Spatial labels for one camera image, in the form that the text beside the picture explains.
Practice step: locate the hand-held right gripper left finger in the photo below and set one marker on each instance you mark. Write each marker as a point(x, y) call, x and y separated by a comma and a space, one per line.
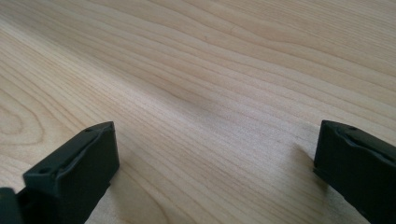
point(77, 171)

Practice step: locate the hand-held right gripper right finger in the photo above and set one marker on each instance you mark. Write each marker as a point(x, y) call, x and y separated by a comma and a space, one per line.
point(358, 165)

